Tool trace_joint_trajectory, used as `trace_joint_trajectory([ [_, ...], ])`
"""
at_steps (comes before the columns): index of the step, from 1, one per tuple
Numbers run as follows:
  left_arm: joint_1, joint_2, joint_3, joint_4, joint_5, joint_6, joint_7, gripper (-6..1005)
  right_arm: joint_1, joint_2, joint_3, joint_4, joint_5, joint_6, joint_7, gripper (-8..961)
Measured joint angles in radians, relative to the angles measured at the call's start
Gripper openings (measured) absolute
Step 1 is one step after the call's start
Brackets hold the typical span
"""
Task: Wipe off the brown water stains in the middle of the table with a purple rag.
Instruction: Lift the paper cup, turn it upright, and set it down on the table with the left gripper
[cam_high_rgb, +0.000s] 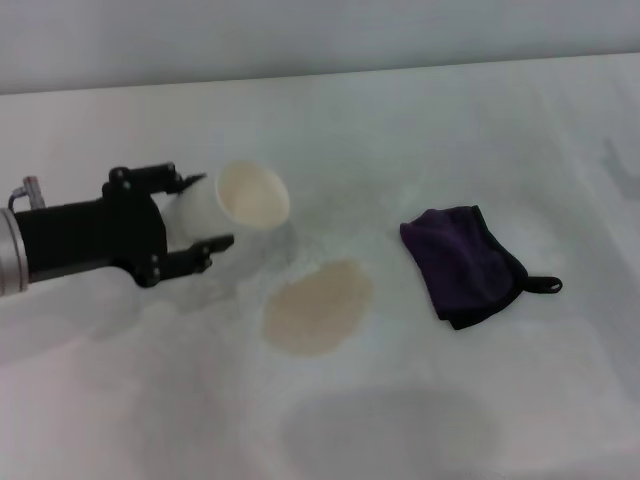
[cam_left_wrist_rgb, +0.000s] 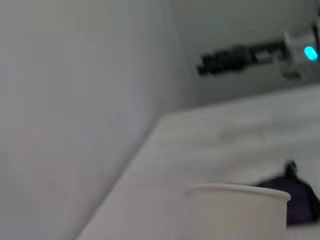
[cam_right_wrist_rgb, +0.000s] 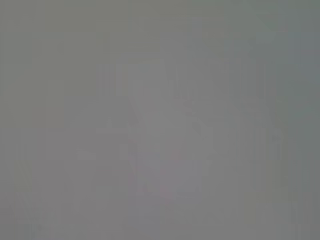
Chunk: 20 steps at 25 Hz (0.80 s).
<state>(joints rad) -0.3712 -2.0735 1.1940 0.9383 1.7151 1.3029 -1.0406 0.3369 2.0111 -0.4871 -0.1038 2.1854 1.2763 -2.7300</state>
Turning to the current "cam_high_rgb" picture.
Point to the brown water stain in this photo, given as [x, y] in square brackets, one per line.
[320, 310]

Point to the white paper cup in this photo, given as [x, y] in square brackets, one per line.
[250, 200]

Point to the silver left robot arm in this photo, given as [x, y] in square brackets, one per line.
[10, 250]

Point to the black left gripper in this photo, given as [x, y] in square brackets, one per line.
[100, 235]

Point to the purple rag with black trim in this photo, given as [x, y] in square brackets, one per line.
[460, 260]

